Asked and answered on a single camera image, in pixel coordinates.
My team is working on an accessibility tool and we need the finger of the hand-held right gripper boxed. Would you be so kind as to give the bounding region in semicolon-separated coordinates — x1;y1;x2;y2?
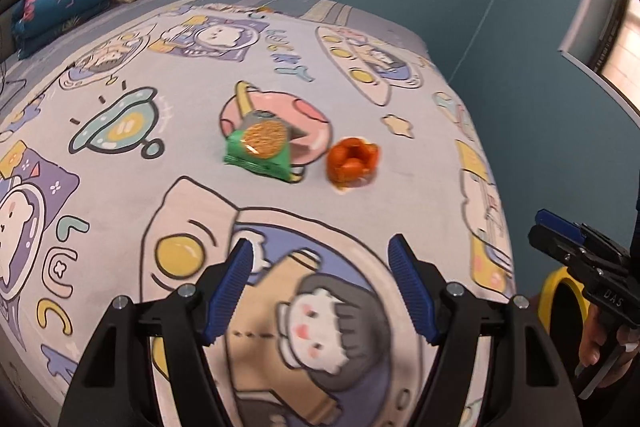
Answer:
534;208;588;245
528;226;581;265

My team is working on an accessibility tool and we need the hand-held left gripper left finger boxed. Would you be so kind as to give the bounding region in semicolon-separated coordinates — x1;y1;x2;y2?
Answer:
59;238;255;427

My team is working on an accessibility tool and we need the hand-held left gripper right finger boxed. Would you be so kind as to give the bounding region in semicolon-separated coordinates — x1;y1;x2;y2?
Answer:
387;234;583;427

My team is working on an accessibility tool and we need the yellow rimmed black trash bin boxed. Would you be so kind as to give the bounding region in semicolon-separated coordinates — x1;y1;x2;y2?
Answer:
542;269;590;343

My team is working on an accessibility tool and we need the orange peel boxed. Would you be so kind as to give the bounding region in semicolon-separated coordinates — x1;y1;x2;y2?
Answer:
325;137;381;186

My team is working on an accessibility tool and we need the green snack packet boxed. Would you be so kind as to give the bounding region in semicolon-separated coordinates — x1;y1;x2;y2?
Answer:
222;109;311;182

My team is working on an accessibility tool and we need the person's right hand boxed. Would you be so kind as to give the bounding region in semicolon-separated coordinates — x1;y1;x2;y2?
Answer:
579;307;640;388

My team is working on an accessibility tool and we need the cartoon printed blanket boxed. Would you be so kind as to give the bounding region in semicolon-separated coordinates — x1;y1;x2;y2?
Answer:
0;2;516;427

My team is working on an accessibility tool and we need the window with brown frame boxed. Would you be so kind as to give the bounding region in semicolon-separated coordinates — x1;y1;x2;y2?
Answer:
559;0;640;128

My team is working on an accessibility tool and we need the thin black cable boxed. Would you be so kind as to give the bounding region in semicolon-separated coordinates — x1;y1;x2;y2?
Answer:
0;57;28;112

